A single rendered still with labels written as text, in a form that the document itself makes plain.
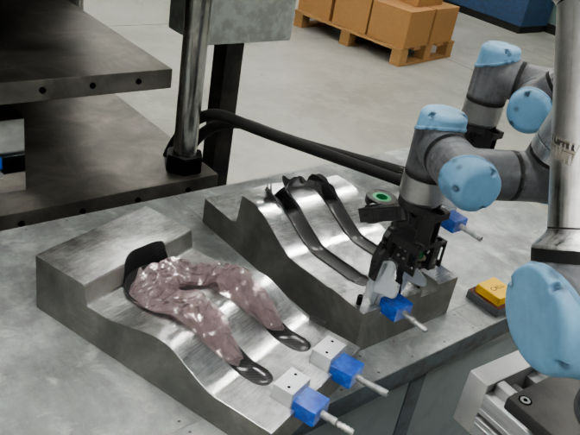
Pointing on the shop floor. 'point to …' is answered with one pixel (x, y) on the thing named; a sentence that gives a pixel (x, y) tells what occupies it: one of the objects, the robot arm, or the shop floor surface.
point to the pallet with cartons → (387, 25)
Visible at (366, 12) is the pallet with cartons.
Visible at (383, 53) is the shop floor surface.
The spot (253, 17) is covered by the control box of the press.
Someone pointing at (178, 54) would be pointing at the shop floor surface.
